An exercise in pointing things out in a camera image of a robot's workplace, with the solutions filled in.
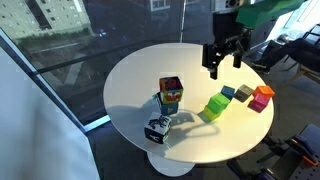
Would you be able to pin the blue orange clamp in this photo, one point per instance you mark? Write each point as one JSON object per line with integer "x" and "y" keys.
{"x": 302, "y": 150}

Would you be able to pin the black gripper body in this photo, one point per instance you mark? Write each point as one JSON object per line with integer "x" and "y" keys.
{"x": 226, "y": 40}

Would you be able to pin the orange building block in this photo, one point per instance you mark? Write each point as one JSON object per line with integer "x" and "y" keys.
{"x": 265, "y": 91}

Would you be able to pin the dark blue clamp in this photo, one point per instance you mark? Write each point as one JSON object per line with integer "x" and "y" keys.
{"x": 248, "y": 172}

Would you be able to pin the grey building block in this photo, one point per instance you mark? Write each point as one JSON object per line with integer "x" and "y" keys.
{"x": 243, "y": 93}

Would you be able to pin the yellow-green building block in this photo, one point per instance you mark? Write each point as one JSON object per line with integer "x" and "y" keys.
{"x": 210, "y": 114}

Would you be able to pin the magenta building block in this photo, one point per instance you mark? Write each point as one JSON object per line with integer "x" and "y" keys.
{"x": 257, "y": 104}

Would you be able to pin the chair with black frame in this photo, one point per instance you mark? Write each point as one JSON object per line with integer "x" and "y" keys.
{"x": 305, "y": 71}

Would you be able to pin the grey perforated metal stand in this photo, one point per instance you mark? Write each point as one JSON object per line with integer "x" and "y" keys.
{"x": 296, "y": 168}

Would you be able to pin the seated person dark trousers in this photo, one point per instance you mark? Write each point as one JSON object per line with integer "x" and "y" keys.
{"x": 295, "y": 50}

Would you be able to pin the dark window frame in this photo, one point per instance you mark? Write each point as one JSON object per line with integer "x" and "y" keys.
{"x": 57, "y": 100}

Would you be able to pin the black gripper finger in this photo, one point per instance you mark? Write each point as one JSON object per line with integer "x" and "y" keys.
{"x": 214, "y": 70}
{"x": 237, "y": 60}

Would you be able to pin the teal soft cube black square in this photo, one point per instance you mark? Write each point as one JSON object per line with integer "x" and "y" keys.
{"x": 168, "y": 108}

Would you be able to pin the black white zebra soft cube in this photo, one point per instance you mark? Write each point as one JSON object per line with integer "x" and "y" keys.
{"x": 157, "y": 128}

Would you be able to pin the light green building block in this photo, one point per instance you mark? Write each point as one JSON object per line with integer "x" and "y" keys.
{"x": 219, "y": 102}

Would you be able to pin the white round table base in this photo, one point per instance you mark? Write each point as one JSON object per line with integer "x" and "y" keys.
{"x": 170, "y": 167}

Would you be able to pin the colourful orange purple soft cube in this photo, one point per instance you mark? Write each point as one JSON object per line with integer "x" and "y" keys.
{"x": 171, "y": 89}

